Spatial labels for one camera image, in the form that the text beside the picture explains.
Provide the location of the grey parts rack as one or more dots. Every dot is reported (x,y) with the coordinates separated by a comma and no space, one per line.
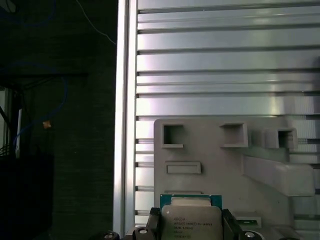
(212,162)

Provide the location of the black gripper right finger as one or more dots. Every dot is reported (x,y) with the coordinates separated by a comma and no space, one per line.
(231,227)

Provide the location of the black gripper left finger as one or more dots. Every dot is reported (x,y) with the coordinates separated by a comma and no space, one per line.
(153,222)

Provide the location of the silver CPU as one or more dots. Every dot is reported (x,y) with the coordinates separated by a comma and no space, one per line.
(191,220)

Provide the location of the green RAM stick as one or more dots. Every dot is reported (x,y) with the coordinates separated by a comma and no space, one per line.
(247,221)

